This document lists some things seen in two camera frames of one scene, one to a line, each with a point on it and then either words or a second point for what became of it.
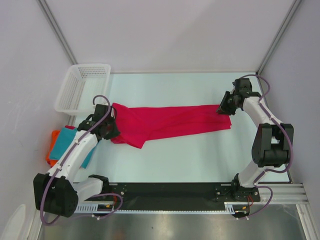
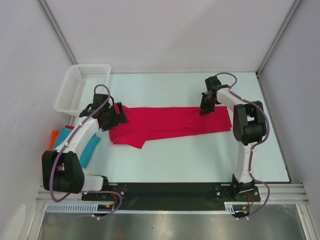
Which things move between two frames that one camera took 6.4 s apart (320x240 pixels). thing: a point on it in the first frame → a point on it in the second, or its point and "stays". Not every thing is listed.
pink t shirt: (137, 126) stays
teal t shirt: (63, 140) stays
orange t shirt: (52, 162) stays
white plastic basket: (81, 84) stays
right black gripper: (223, 108) → (204, 109)
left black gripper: (115, 131) → (119, 118)
